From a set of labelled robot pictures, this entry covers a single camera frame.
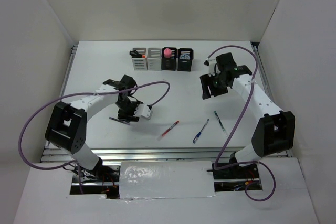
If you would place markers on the orange highlighter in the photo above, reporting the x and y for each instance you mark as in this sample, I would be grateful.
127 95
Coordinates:
136 54

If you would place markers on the white taped cover panel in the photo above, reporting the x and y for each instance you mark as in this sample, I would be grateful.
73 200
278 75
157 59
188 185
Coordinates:
156 180

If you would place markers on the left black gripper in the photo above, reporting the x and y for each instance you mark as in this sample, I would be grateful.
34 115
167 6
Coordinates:
129 117

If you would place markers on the left black slotted container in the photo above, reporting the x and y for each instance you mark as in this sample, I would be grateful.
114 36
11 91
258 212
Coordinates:
169 64

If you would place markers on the left white slotted container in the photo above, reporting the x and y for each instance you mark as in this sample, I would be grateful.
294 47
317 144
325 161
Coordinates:
140 64

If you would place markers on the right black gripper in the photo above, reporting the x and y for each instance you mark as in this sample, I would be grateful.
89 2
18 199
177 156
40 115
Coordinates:
205 81

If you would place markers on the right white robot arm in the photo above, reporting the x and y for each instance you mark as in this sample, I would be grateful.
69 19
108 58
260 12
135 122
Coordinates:
275 128

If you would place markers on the white slotted container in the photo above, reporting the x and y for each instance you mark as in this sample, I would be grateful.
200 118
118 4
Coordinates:
140 64
154 59

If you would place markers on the pink cap glue bottle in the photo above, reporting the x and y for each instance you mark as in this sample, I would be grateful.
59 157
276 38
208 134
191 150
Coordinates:
167 53

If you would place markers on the red pen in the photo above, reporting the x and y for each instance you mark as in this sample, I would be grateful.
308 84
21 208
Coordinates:
168 130

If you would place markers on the green pen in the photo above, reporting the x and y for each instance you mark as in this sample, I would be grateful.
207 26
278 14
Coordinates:
220 123

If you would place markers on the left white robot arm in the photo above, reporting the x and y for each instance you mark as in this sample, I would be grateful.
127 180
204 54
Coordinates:
67 126

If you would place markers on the right black slotted container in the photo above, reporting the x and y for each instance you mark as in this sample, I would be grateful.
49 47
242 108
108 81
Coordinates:
185 65

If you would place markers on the dark purple pen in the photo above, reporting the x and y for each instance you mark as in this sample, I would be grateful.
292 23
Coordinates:
119 121

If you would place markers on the blue glue bottle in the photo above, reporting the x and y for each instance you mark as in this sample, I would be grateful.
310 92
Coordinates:
184 57

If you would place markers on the black slotted container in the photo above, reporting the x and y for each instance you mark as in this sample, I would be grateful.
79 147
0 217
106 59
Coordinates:
185 65
169 64

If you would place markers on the blue pen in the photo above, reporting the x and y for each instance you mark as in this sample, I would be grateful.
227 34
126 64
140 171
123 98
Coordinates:
200 132

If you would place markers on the aluminium frame rail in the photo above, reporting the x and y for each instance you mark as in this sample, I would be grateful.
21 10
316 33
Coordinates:
174 95

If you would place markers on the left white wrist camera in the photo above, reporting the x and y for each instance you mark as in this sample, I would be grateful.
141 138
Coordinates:
144 111

